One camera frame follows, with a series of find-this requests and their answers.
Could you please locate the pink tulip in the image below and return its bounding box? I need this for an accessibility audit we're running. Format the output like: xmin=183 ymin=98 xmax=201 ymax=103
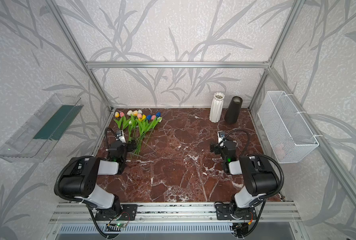
xmin=119 ymin=112 xmax=129 ymax=131

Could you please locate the white ribbed vase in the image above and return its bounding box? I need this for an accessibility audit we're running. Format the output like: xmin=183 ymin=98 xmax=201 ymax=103
xmin=209 ymin=92 xmax=225 ymax=123

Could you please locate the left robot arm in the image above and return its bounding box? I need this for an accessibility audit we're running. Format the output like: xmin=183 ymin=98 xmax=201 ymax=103
xmin=54 ymin=140 xmax=135 ymax=215

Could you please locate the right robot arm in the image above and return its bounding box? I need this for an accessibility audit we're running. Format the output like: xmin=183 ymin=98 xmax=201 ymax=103
xmin=210 ymin=141 xmax=284 ymax=215

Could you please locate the black cone vase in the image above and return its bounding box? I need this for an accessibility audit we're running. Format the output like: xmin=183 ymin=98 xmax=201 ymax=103
xmin=224 ymin=96 xmax=243 ymax=124

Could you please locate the pink object in basket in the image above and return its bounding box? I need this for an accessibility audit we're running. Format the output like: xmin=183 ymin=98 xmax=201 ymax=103
xmin=274 ymin=144 xmax=286 ymax=161

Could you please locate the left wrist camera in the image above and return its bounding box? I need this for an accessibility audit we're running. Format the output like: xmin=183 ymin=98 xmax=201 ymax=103
xmin=116 ymin=130 xmax=126 ymax=143

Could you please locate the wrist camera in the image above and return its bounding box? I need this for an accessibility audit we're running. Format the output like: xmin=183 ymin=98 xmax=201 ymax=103
xmin=116 ymin=130 xmax=126 ymax=143
xmin=217 ymin=131 xmax=226 ymax=145

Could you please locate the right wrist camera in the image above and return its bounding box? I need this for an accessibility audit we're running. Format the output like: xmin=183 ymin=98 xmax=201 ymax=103
xmin=217 ymin=131 xmax=226 ymax=145

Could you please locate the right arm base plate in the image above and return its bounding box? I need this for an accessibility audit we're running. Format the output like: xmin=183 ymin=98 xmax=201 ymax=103
xmin=214 ymin=202 xmax=257 ymax=221

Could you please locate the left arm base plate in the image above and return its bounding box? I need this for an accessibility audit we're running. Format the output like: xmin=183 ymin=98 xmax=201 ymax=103
xmin=95 ymin=204 xmax=138 ymax=221

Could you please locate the white wire mesh basket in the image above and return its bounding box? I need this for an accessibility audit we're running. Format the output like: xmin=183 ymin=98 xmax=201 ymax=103
xmin=258 ymin=91 xmax=319 ymax=164

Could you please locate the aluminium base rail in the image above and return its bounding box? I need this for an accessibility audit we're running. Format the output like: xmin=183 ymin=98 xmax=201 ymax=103
xmin=49 ymin=202 xmax=302 ymax=224

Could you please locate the clear plastic wall shelf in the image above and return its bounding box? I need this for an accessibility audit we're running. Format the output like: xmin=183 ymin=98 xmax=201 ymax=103
xmin=0 ymin=94 xmax=84 ymax=163

